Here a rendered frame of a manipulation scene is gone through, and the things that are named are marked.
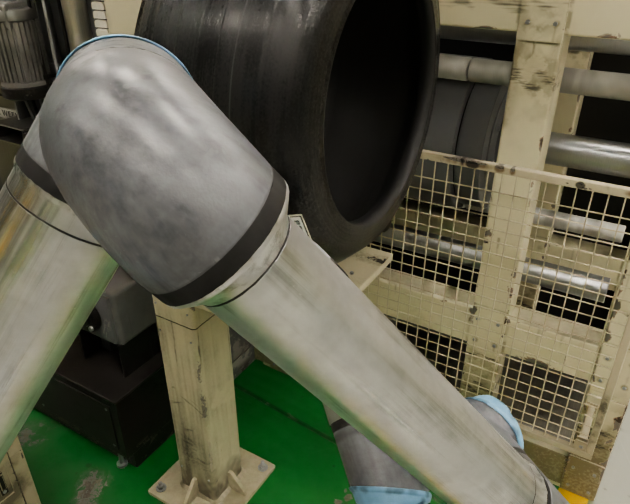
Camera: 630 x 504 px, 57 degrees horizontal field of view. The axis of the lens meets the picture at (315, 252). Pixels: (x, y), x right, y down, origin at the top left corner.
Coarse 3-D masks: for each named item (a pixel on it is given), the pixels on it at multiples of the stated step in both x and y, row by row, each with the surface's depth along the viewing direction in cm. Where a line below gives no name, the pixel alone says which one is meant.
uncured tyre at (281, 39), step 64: (192, 0) 76; (256, 0) 72; (320, 0) 72; (384, 0) 113; (192, 64) 76; (256, 64) 72; (320, 64) 75; (384, 64) 122; (256, 128) 74; (320, 128) 78; (384, 128) 125; (320, 192) 84; (384, 192) 111
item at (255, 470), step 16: (240, 448) 182; (176, 464) 177; (256, 464) 177; (272, 464) 177; (160, 480) 172; (176, 480) 172; (240, 480) 172; (256, 480) 172; (160, 496) 167; (176, 496) 167; (224, 496) 167; (240, 496) 167
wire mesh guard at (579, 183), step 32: (448, 160) 128; (480, 160) 126; (544, 192) 121; (576, 192) 118; (608, 192) 114; (416, 224) 140; (480, 224) 131; (416, 256) 144; (576, 256) 123; (608, 256) 120; (384, 288) 154; (608, 320) 126; (448, 352) 151; (544, 384) 141; (608, 384) 131
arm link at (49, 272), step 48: (96, 48) 41; (144, 48) 41; (0, 192) 46; (48, 192) 43; (0, 240) 45; (48, 240) 44; (0, 288) 45; (48, 288) 46; (96, 288) 49; (0, 336) 46; (48, 336) 48; (0, 384) 48; (0, 432) 51
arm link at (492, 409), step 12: (480, 396) 77; (492, 396) 76; (480, 408) 74; (492, 408) 74; (504, 408) 74; (492, 420) 72; (504, 420) 73; (504, 432) 71; (516, 432) 72; (516, 444) 70
